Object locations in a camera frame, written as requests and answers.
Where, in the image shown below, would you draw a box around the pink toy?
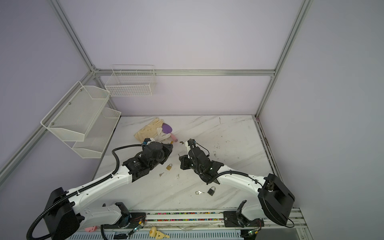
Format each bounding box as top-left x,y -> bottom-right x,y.
84,226 -> 99,233

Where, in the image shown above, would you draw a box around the white mesh two-tier shelf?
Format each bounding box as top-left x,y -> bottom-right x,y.
41,82 -> 121,159

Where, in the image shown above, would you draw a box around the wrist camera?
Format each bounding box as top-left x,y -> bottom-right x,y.
142,138 -> 156,147
185,139 -> 196,159

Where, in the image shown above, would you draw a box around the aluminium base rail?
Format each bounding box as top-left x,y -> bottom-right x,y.
70,209 -> 313,240

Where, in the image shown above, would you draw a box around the purple pink spatula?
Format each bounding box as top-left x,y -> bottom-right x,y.
162,123 -> 178,143

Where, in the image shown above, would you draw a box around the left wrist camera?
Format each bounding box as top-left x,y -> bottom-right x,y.
142,138 -> 156,147

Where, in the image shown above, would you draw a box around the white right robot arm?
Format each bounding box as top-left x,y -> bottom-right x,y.
179,139 -> 295,228

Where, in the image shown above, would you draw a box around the white wire basket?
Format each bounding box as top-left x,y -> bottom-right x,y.
105,65 -> 157,97

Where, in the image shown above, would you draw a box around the brass padlock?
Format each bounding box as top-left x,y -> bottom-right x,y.
166,164 -> 173,171

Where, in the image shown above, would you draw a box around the black padlock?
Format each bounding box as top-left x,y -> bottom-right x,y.
207,187 -> 216,196

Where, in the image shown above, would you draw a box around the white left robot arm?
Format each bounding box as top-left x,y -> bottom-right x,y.
26,139 -> 173,240

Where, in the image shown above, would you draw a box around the beige work glove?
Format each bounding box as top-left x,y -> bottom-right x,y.
134,118 -> 164,143

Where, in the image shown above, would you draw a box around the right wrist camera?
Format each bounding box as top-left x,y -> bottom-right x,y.
185,139 -> 196,159

